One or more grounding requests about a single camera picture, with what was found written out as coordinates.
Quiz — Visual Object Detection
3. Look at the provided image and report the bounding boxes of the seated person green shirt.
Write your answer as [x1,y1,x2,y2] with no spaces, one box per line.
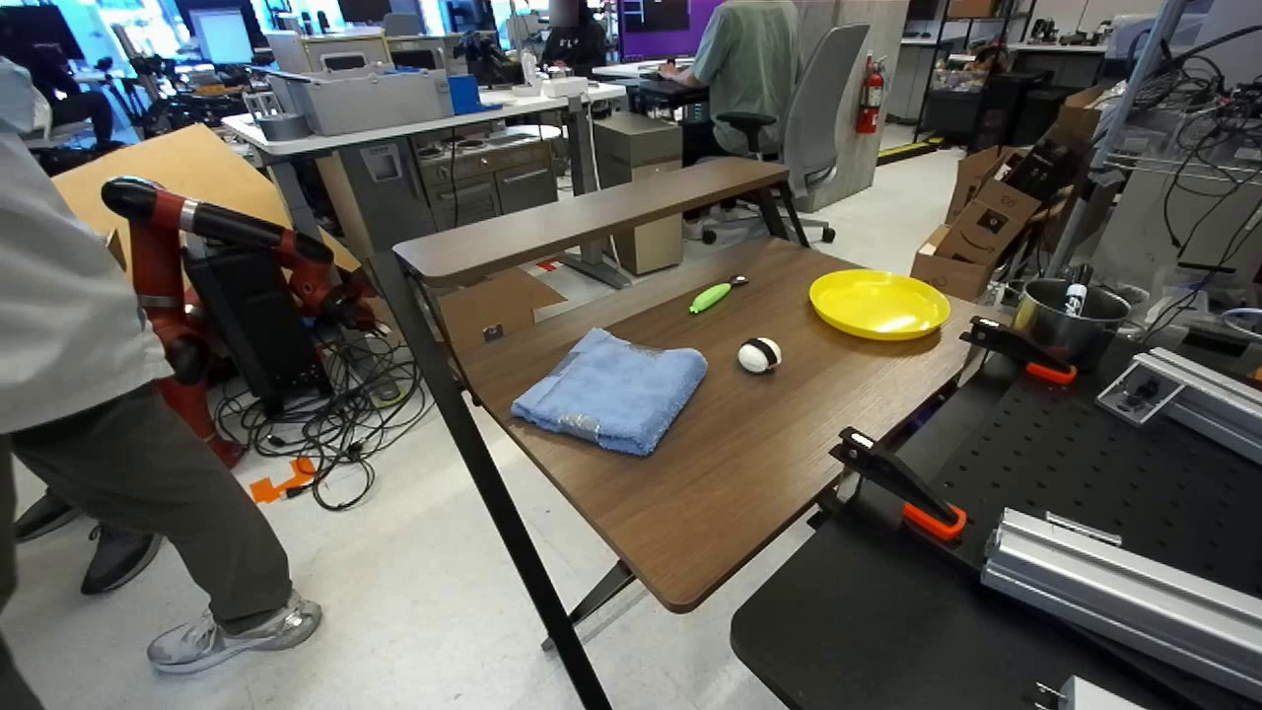
[658,0,798,165]

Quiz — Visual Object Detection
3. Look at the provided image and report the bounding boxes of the green handled spoon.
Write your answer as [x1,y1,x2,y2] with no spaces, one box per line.
[690,271,749,317]

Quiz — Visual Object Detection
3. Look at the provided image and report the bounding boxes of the folded blue towel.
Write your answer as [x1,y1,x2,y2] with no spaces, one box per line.
[509,328,711,458]

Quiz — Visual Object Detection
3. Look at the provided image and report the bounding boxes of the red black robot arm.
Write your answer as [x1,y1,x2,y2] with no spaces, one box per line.
[101,175,374,467]

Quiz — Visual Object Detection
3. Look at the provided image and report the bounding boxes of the metal bowl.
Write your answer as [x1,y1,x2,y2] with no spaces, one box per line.
[1013,279,1132,367]

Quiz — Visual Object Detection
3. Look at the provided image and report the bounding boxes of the red fire extinguisher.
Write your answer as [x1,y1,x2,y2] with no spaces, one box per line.
[854,54,888,133]

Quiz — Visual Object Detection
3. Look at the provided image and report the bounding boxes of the far aluminium extrusion rail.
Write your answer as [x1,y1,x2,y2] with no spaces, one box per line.
[1096,346,1262,467]

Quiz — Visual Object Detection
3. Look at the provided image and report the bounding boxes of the white and black ball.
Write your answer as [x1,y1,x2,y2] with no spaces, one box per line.
[739,336,783,375]

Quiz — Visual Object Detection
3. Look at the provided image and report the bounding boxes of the far black orange clamp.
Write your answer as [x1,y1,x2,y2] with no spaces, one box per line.
[961,317,1078,387]

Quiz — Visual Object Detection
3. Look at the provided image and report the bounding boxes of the near black orange clamp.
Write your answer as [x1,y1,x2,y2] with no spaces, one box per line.
[831,428,969,546]

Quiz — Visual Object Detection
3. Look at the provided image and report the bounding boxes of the aluminium extrusion rail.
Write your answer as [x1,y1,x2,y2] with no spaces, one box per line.
[983,509,1262,704]
[1096,346,1262,467]

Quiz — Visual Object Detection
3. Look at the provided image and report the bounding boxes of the tangle of black cables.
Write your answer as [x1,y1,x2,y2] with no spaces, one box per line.
[209,318,436,516]

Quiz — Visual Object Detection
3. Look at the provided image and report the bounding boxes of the black orange clamp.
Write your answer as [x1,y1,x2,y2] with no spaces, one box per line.
[831,428,969,546]
[961,317,1078,387]

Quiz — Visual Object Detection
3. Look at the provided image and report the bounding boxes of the near aluminium extrusion rail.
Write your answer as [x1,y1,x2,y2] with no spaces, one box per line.
[983,509,1262,704]

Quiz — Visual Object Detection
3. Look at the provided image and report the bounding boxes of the raised wooden shelf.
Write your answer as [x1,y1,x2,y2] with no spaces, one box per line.
[394,158,800,284]

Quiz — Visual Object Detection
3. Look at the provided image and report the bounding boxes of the yellow plate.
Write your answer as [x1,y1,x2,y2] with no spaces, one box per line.
[810,267,950,345]

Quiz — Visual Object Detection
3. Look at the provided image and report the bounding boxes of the cardboard boxes pile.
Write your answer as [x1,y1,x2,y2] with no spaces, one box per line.
[912,84,1107,300]

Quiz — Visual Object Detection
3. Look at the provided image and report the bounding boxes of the person in grey trousers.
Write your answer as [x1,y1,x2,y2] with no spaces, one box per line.
[0,61,323,673]

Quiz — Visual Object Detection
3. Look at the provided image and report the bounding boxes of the grey office chair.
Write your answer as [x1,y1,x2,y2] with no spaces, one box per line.
[762,23,866,241]

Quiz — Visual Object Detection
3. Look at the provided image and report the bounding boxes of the large cardboard sheet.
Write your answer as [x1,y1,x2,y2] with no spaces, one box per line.
[46,121,361,275]

